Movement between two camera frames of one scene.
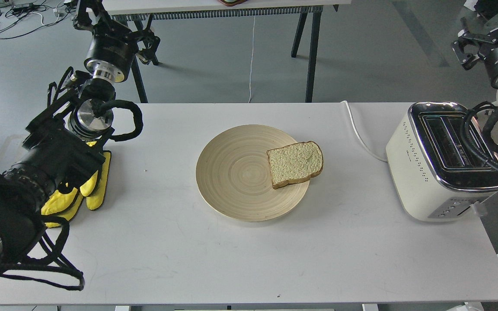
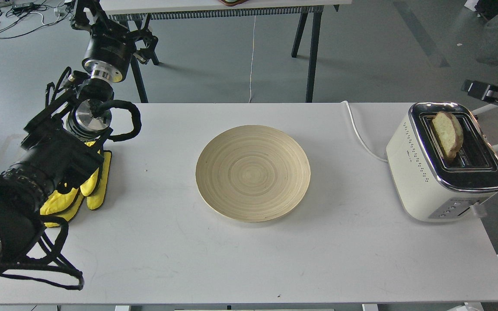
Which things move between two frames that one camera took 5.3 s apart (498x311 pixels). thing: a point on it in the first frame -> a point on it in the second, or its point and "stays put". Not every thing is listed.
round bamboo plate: [233, 174] stays put
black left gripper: [54, 158] stays put
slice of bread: [295, 162] -> [449, 132]
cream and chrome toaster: [435, 176] stays put
